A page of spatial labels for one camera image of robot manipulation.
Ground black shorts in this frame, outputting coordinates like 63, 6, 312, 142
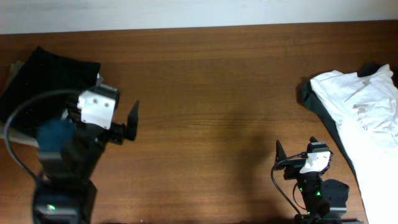
1, 47, 101, 137

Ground white crumpled shirt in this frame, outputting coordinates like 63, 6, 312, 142
310, 65, 397, 223

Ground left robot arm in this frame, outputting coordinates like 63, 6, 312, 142
32, 84, 139, 224

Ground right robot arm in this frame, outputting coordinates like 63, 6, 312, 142
271, 137, 360, 224

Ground dark green garment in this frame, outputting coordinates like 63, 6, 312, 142
298, 62, 398, 175

